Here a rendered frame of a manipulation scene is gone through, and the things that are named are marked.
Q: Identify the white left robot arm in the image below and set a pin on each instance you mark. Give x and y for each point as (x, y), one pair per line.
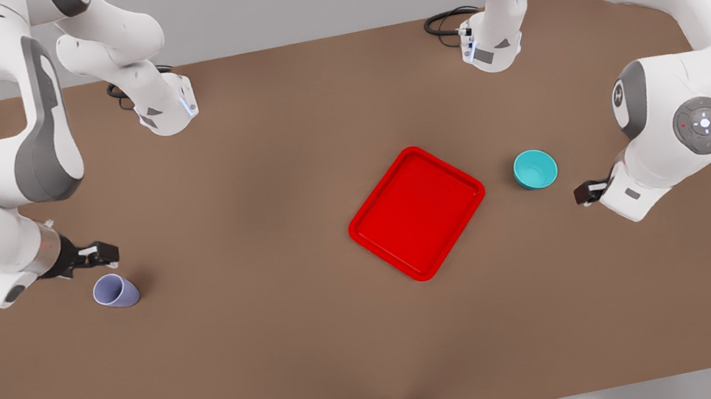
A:
(662, 28)

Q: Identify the lavender cup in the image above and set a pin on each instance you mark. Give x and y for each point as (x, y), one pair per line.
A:
(116, 291)

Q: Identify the teal bowl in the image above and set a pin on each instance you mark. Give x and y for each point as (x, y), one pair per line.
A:
(535, 168)

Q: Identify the red rectangular tray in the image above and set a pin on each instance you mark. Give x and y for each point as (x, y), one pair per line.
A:
(417, 213)

